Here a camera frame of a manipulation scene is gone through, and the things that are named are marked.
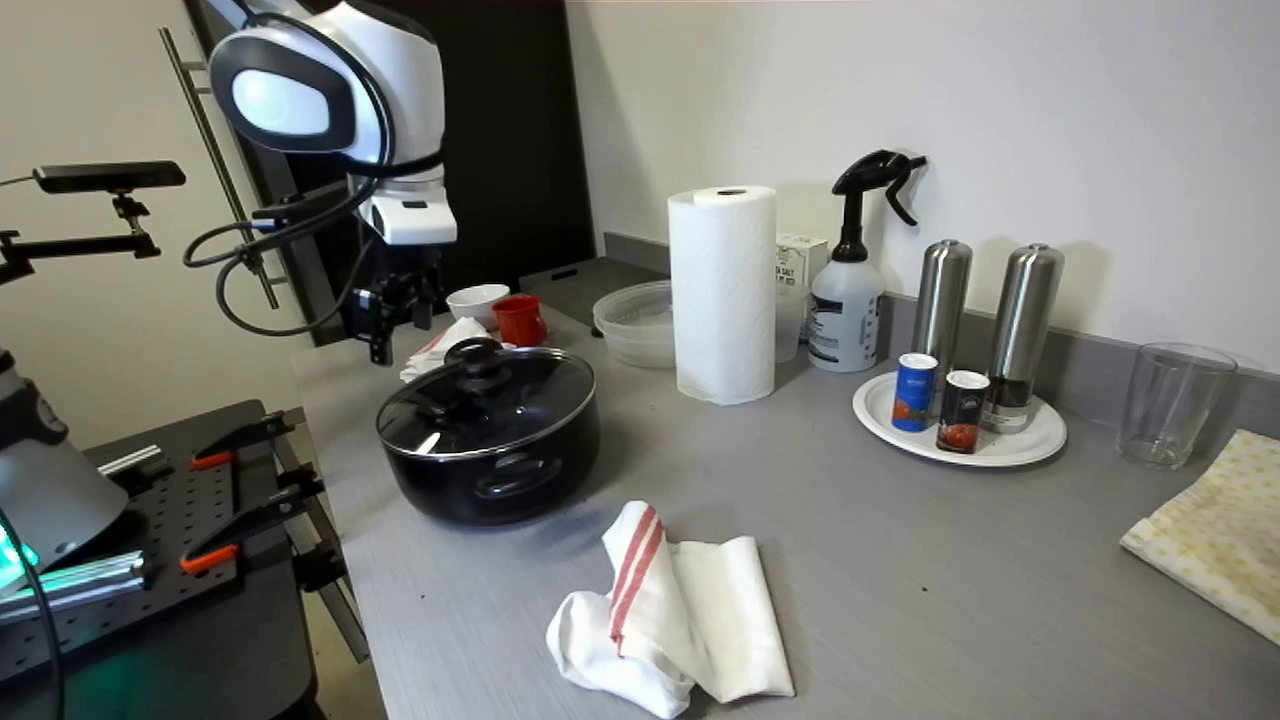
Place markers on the spray bottle with black trigger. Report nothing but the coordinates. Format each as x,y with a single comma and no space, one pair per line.
842,314

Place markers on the black cooking pot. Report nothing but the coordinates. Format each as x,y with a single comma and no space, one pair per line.
494,484

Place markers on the white bowl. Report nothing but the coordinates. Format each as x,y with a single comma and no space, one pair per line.
478,299

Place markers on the white round plate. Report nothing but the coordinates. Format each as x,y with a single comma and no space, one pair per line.
1027,442

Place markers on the white label strip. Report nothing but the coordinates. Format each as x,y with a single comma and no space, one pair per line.
128,462

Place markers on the black perforated mounting board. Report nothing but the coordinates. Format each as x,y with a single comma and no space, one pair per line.
134,501

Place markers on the yellow patterned cloth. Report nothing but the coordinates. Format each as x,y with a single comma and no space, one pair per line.
1223,532

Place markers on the black table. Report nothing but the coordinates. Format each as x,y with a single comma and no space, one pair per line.
201,665

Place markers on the dark spice jar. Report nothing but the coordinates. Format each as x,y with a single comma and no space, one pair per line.
962,412

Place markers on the small white box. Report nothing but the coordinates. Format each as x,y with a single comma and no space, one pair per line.
800,263

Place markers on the glass lid with black knob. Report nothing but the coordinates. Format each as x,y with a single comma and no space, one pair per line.
535,392

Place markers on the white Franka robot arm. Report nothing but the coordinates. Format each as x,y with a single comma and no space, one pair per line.
401,93

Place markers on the blue spice jar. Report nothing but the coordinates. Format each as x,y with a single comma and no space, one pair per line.
914,392

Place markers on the steel grinder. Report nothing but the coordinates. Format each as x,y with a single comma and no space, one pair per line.
1027,314
943,303

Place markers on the clear plastic container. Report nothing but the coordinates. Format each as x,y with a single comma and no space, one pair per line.
635,326

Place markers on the red cup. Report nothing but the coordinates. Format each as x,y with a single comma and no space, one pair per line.
521,322

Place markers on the clear drinking glass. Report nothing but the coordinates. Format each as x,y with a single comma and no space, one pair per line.
1178,407

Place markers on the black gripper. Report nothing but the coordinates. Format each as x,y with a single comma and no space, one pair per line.
393,278

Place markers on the black camera on stand arm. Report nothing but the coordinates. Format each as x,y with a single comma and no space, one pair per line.
106,179

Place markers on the black tall cabinet door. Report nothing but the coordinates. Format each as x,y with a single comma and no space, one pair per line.
521,134

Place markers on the silver aluminium rail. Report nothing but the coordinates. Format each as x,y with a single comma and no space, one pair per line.
82,582

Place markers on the white paper towel roll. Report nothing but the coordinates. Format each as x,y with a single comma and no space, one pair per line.
723,294

